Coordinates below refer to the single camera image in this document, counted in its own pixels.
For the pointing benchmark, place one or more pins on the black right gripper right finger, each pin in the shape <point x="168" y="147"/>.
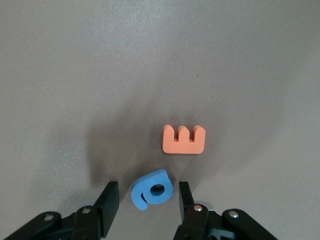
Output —
<point x="197" y="222"/>

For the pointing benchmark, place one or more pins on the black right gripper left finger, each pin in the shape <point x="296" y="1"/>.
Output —
<point x="87" y="222"/>

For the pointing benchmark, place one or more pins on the blue foam letter a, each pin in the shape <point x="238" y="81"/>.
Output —
<point x="150" y="178"/>

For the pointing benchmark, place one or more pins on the orange foam letter E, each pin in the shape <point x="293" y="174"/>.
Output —
<point x="182" y="147"/>

